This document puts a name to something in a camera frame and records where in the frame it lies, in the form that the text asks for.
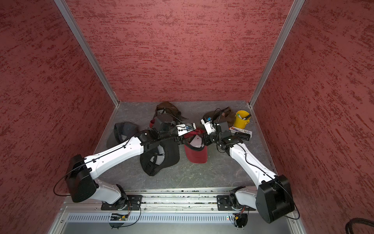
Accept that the dark grey cap left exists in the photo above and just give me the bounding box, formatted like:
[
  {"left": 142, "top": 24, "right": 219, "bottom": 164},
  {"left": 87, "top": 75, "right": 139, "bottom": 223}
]
[{"left": 106, "top": 122, "right": 138, "bottom": 149}]

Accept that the red cap with white logo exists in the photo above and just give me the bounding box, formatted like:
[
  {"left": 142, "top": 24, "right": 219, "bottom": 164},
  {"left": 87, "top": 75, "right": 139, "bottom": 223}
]
[{"left": 183, "top": 128, "right": 208, "bottom": 164}]

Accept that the yellow plastic bucket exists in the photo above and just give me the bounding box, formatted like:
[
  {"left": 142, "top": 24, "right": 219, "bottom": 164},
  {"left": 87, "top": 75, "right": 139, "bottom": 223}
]
[{"left": 233, "top": 110, "right": 250, "bottom": 129}]

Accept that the white staples box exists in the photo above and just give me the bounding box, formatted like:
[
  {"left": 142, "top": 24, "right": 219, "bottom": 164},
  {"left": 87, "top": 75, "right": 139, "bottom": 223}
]
[{"left": 229, "top": 126, "right": 252, "bottom": 137}]

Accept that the black cable bundle floor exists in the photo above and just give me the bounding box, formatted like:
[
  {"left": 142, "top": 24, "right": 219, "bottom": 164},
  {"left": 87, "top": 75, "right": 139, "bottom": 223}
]
[{"left": 344, "top": 217, "right": 374, "bottom": 234}]

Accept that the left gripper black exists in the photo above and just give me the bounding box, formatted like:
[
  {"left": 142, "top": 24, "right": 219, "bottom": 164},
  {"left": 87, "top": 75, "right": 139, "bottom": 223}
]
[{"left": 159, "top": 115, "right": 193, "bottom": 144}]

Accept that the corner aluminium profile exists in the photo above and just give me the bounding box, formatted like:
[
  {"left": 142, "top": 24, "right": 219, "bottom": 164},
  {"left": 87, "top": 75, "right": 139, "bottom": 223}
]
[
  {"left": 249, "top": 0, "right": 305, "bottom": 109},
  {"left": 54, "top": 0, "right": 120, "bottom": 107}
]

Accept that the aluminium rail frame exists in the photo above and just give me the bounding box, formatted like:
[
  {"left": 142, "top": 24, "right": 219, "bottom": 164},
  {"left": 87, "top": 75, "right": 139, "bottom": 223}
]
[{"left": 49, "top": 187, "right": 305, "bottom": 234}]

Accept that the black stapler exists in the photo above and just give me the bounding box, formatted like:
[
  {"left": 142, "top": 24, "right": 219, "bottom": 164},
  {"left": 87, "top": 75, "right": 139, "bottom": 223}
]
[{"left": 235, "top": 132, "right": 251, "bottom": 141}]

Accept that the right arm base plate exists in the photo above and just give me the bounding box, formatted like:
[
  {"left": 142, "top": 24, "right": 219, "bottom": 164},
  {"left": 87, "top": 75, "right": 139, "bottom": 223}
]
[{"left": 216, "top": 195, "right": 256, "bottom": 212}]

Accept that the right corner aluminium profile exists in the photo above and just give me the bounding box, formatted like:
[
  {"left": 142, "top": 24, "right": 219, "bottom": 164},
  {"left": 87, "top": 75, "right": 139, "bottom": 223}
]
[{"left": 249, "top": 0, "right": 305, "bottom": 109}]

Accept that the black cap front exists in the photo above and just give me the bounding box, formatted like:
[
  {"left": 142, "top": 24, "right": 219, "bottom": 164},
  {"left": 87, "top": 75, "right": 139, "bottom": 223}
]
[{"left": 140, "top": 139, "right": 180, "bottom": 176}]

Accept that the dark brown cap back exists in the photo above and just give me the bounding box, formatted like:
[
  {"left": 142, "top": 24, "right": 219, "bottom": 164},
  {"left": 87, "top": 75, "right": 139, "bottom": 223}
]
[{"left": 153, "top": 101, "right": 187, "bottom": 121}]

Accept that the left corner aluminium profile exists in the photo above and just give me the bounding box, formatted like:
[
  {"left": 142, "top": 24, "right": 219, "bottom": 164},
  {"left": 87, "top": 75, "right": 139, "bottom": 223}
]
[{"left": 54, "top": 0, "right": 120, "bottom": 107}]

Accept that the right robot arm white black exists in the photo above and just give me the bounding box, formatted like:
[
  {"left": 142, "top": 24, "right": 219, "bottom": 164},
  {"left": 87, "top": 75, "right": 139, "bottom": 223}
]
[{"left": 203, "top": 131, "right": 297, "bottom": 223}]

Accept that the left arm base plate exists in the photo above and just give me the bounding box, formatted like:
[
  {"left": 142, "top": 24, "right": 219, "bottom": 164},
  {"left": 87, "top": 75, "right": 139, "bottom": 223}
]
[{"left": 101, "top": 195, "right": 143, "bottom": 211}]

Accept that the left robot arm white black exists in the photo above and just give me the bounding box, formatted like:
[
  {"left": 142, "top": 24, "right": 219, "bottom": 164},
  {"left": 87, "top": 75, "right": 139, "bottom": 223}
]
[{"left": 64, "top": 128, "right": 187, "bottom": 209}]

